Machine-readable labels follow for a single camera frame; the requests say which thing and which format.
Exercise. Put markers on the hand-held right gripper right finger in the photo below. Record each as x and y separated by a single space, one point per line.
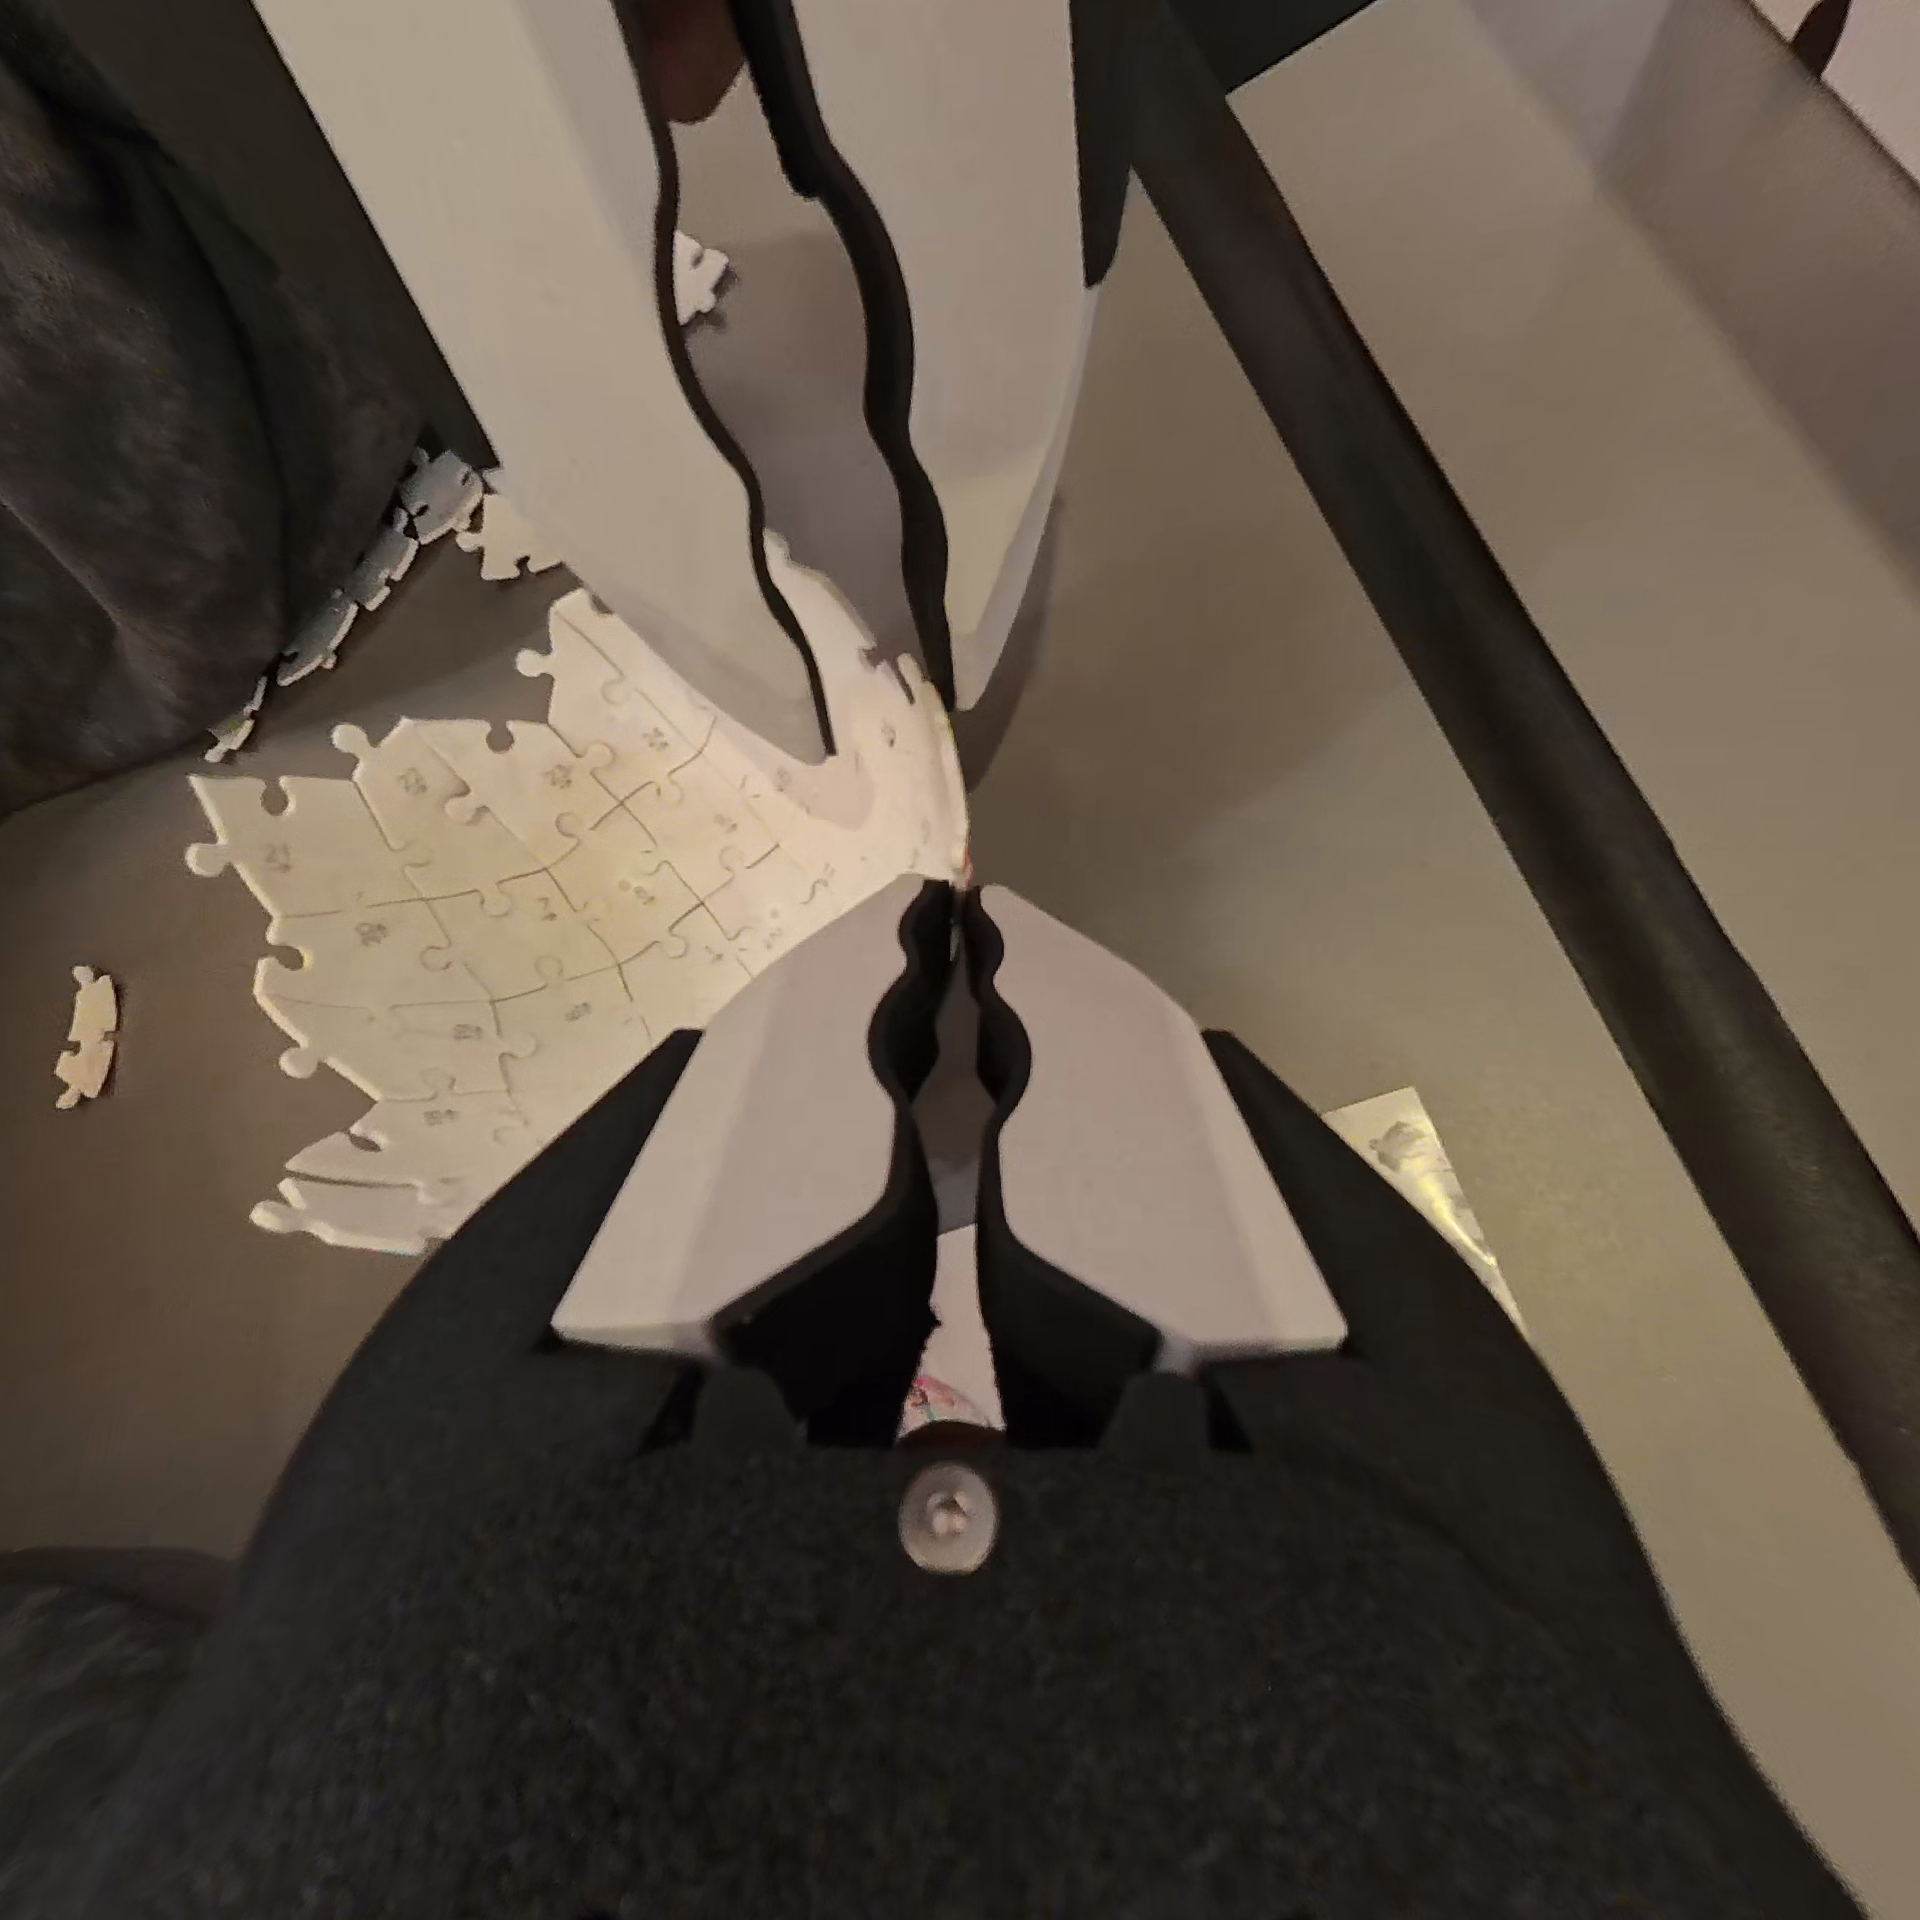
1171 1184

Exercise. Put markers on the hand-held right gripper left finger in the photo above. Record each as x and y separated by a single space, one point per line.
735 1184

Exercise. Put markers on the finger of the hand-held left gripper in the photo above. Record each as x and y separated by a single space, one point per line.
514 239
989 274

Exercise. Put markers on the partly built white puzzle ball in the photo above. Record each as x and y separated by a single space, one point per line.
514 902

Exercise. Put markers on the pile of loose puzzle pieces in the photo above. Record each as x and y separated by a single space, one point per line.
447 493

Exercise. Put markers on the white puzzle piece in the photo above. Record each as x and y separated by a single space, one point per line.
85 1036

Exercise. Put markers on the printed instruction sheet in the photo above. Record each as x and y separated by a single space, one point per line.
1429 1184

